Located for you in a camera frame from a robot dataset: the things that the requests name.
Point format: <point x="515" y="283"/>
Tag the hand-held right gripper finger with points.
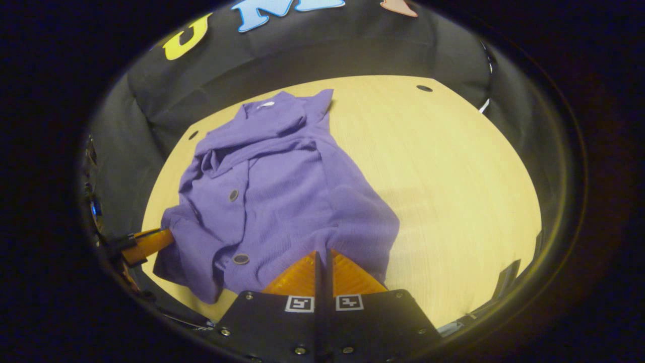
<point x="319" y="322"/>
<point x="328" y="322"/>

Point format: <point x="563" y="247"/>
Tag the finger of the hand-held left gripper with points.
<point x="148" y="244"/>

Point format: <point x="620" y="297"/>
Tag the purple button shirt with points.
<point x="282" y="201"/>

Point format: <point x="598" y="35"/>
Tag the small grey object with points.
<point x="456" y="325"/>

